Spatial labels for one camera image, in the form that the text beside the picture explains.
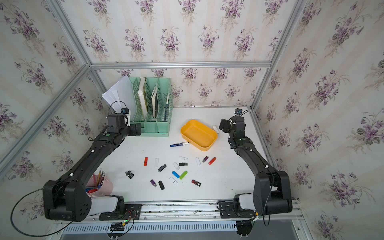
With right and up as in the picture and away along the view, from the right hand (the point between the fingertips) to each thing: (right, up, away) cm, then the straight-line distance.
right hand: (231, 120), depth 87 cm
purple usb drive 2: (-45, -35, -5) cm, 58 cm away
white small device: (-8, -5, +16) cm, 19 cm away
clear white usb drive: (-46, -26, +4) cm, 53 cm away
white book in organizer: (-55, +17, +6) cm, 58 cm away
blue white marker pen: (-32, -16, +11) cm, 37 cm away
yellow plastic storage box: (-19, -10, +17) cm, 27 cm away
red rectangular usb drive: (-52, -25, +4) cm, 58 cm away
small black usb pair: (-59, -32, -3) cm, 67 cm away
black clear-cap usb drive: (-29, -27, +3) cm, 40 cm away
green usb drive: (-30, -32, -2) cm, 44 cm away
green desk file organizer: (-48, -4, +14) cm, 50 cm away
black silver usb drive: (-41, -28, +1) cm, 50 cm away
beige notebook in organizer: (-49, +15, +12) cm, 52 cm away
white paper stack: (-70, +17, +11) cm, 73 cm away
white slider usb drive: (-34, -34, -4) cm, 49 cm away
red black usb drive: (-21, -35, -5) cm, 41 cm away
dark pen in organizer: (-42, +9, +17) cm, 46 cm away
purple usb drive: (-16, -24, +4) cm, 29 cm away
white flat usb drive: (-20, -25, +4) cm, 32 cm away
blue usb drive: (-33, -32, -1) cm, 46 cm away
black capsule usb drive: (-41, -36, -5) cm, 55 cm away
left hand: (-57, -3, -3) cm, 57 cm away
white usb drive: (-33, -27, +1) cm, 43 cm away
